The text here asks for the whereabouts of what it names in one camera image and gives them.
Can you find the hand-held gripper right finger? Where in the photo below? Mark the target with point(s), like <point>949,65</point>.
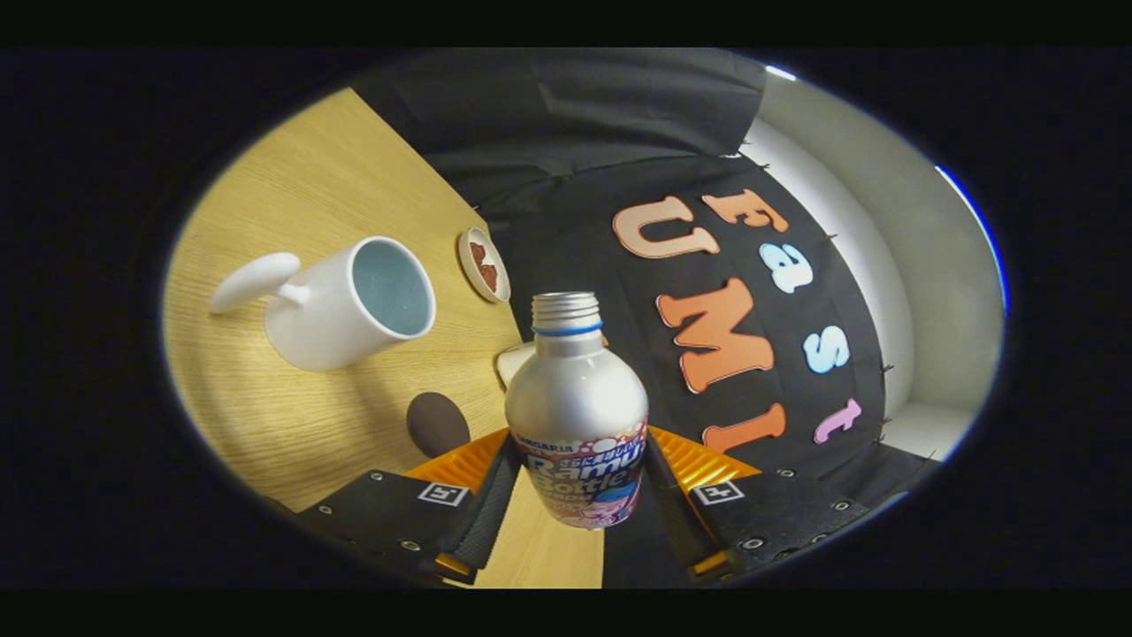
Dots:
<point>676,518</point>

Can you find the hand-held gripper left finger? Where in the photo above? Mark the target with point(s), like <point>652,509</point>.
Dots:
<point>493,522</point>

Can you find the dark brown round coaster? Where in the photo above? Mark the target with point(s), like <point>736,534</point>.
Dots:
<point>438,425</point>

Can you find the silver juice bottle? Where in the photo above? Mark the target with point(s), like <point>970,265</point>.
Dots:
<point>575,407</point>

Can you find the white cup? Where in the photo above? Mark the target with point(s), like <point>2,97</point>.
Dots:
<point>318,327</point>

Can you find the white toaster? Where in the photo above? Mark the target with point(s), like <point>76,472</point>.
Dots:
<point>515,364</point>

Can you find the red meat slice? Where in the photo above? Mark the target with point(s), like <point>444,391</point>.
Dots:
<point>478,253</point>
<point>489,278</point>

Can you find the white round plate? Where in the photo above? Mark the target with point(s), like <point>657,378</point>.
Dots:
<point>470,274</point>

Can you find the wooden table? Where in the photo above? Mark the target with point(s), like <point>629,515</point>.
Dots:
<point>309,186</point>

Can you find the black backdrop cloth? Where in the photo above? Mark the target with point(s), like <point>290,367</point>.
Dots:
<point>575,115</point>

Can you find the striped ceiling light fixture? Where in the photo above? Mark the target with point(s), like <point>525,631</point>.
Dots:
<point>780,72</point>

